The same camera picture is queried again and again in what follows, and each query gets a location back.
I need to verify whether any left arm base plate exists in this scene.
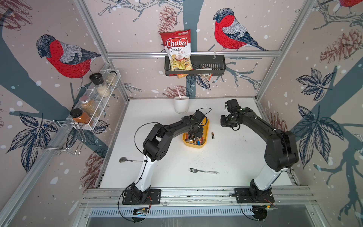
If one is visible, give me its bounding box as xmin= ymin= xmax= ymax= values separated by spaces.
xmin=122 ymin=189 xmax=161 ymax=205

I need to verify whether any white cup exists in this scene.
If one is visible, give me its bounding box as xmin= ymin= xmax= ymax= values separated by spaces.
xmin=174 ymin=96 xmax=190 ymax=114

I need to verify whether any yellow plastic storage tray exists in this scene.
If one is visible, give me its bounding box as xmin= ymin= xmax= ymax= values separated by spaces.
xmin=182 ymin=117 xmax=209 ymax=148

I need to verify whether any chrome wire hook rack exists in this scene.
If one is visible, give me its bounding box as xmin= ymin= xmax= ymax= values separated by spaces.
xmin=32 ymin=119 xmax=87 ymax=156

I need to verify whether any white wire spice rack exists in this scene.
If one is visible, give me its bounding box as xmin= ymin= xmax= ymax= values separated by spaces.
xmin=75 ymin=69 xmax=121 ymax=131

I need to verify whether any silver spoon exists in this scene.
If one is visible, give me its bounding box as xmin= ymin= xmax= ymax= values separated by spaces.
xmin=119 ymin=157 xmax=143 ymax=163

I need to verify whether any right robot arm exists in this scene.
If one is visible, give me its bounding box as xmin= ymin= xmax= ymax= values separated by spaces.
xmin=220 ymin=99 xmax=299 ymax=197

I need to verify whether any red cassava chips bag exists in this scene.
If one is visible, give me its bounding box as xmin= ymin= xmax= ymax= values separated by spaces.
xmin=160 ymin=29 xmax=193 ymax=71

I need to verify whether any black lid spice jar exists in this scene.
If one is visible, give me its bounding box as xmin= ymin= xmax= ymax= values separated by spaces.
xmin=89 ymin=73 xmax=111 ymax=97

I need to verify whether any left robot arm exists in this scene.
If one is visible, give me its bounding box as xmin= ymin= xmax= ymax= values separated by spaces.
xmin=130 ymin=110 xmax=208 ymax=203

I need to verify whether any black wire wall basket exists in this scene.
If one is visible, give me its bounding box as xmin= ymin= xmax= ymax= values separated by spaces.
xmin=164 ymin=55 xmax=226 ymax=77

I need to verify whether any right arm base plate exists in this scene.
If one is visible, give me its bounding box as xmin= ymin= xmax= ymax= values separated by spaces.
xmin=231 ymin=187 xmax=275 ymax=204

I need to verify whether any pale lid spice jar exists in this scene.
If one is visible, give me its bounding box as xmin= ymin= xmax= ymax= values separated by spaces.
xmin=105 ymin=71 xmax=118 ymax=86

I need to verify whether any orange spice jar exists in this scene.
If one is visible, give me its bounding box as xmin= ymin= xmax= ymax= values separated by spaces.
xmin=70 ymin=108 xmax=91 ymax=124

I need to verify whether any silver fork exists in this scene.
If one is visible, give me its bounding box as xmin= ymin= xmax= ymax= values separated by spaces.
xmin=189 ymin=168 xmax=219 ymax=175

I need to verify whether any silver lid spice jar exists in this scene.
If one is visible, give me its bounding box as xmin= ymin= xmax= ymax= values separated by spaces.
xmin=79 ymin=96 xmax=101 ymax=118

